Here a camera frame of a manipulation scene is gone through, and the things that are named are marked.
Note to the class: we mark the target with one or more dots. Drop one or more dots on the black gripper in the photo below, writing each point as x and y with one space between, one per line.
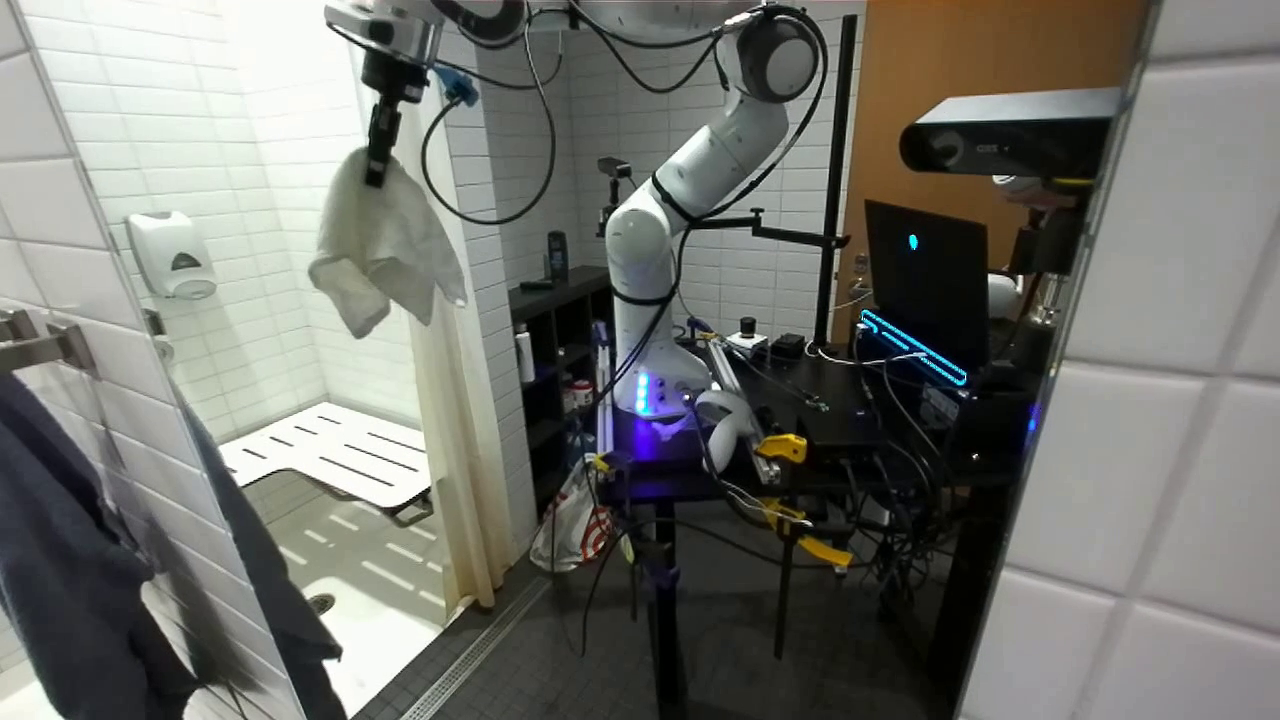
394 79

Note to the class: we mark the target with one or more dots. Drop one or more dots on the white face towel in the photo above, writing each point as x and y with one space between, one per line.
382 243

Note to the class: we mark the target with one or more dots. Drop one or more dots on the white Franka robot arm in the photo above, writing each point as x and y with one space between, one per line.
682 213

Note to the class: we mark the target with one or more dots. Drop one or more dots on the blue bath towel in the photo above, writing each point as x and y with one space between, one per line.
82 575

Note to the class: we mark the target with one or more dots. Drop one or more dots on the small black canister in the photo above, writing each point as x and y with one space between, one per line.
558 258

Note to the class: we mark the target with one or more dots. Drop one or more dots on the white soap dispenser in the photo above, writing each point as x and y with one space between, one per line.
169 255

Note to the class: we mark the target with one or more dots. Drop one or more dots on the white shower curtain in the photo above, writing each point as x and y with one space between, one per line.
460 373

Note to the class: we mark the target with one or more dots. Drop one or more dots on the white bottle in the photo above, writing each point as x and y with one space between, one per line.
527 359

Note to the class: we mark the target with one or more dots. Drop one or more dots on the black shelf unit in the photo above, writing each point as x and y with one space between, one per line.
553 385

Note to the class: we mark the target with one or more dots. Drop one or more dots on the white slotted shower seat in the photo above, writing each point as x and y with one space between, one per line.
334 453

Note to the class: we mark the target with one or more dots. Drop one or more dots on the small black white device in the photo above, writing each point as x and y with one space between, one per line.
745 338

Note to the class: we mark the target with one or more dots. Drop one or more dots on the white red plastic bag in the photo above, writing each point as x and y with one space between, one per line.
575 526

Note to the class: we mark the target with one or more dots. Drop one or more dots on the white VR controller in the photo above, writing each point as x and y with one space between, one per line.
725 427

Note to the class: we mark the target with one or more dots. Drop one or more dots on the black vertical pole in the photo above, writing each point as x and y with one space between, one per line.
839 173

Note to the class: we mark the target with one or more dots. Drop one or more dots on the yellow clamp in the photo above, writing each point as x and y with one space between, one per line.
783 450
807 541

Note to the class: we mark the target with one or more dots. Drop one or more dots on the black equipment table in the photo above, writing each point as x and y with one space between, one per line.
825 400

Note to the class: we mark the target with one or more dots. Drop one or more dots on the black laptop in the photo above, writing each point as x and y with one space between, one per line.
927 286

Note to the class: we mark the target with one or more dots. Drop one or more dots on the metal wall hook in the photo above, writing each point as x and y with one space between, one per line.
45 342

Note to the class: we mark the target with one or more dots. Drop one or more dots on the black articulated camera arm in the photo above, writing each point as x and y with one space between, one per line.
775 231

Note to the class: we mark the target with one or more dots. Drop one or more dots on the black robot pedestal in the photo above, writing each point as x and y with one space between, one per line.
664 600

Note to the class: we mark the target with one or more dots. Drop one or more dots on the black bar camera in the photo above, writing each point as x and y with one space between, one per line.
1012 132

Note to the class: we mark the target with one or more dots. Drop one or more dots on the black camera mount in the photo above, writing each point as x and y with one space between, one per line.
1044 224

